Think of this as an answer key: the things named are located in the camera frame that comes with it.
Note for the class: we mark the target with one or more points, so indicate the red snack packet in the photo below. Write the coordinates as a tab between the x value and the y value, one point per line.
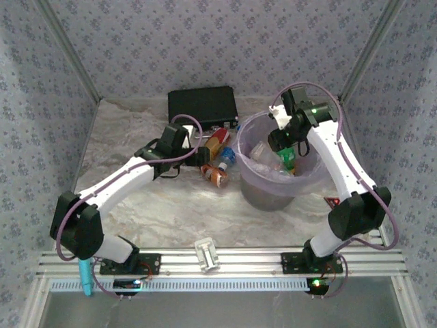
216	143

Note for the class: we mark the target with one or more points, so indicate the green packet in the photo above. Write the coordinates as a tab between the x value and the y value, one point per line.
286	160

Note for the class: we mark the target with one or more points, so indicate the grey waste bin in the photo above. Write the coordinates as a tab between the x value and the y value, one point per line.
266	201

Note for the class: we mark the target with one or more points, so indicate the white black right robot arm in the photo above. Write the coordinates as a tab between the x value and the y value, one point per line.
331	153

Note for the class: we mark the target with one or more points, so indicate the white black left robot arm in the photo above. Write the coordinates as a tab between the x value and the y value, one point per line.
116	184

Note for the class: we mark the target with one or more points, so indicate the translucent purple bin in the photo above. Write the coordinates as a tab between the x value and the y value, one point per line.
307	177

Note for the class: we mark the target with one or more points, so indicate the black controller board blue light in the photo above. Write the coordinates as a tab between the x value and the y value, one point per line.
126	284

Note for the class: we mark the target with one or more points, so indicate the cyan tube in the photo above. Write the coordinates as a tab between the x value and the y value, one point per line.
85	276

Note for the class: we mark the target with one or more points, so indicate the black controller board green light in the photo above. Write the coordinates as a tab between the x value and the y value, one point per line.
317	285

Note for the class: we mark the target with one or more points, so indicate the aluminium frame post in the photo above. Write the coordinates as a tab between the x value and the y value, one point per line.
372	51

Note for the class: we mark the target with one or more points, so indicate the silver metal bracket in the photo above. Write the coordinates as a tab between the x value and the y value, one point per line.
206	256

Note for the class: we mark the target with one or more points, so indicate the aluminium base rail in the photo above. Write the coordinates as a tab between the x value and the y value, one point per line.
246	263

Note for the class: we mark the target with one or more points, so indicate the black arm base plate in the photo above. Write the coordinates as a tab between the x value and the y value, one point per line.
290	263
150	264

